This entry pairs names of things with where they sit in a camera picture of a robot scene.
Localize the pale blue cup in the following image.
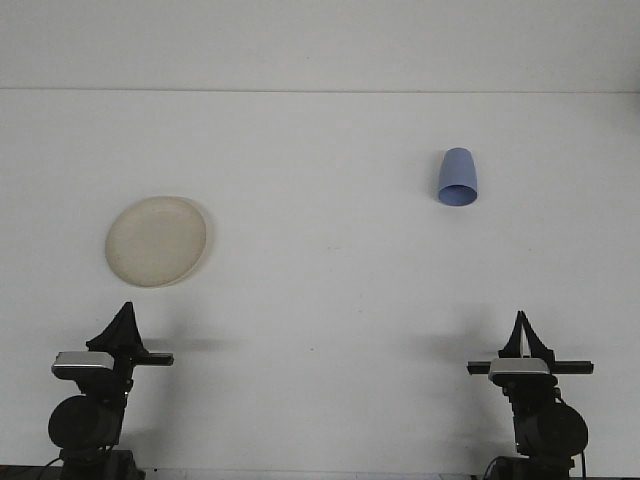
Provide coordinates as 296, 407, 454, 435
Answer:
437, 146, 480, 207

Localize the pale round plate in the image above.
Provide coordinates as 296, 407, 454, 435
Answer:
104, 195, 214, 290

